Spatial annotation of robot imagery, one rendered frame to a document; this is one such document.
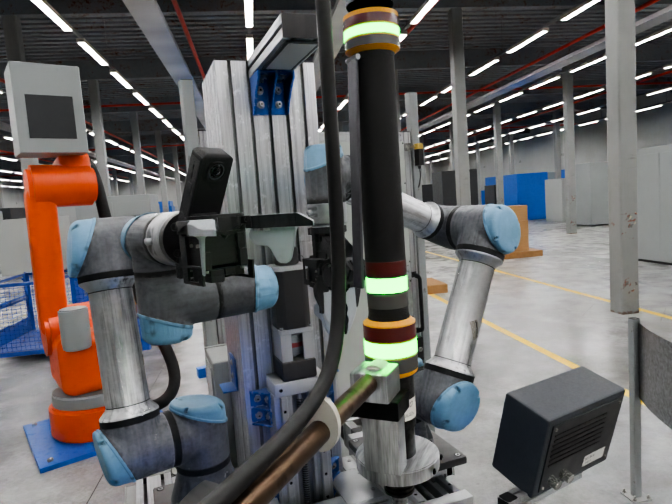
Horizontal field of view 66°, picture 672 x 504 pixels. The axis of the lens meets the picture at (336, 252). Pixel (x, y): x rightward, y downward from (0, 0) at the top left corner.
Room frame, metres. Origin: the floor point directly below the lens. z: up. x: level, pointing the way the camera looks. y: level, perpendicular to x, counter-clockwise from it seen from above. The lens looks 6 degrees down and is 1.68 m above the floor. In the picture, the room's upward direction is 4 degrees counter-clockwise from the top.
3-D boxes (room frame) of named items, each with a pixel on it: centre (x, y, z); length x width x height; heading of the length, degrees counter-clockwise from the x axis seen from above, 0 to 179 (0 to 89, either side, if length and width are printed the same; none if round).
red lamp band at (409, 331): (0.42, -0.04, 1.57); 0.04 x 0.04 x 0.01
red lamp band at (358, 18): (0.42, -0.04, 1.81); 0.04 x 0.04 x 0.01
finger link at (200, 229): (0.55, 0.14, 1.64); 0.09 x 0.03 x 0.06; 12
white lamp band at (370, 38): (0.42, -0.04, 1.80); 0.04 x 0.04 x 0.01
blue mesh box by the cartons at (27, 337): (6.67, 3.87, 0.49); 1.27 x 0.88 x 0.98; 9
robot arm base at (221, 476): (1.10, 0.32, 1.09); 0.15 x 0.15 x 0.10
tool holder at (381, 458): (0.41, -0.04, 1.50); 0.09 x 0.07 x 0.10; 155
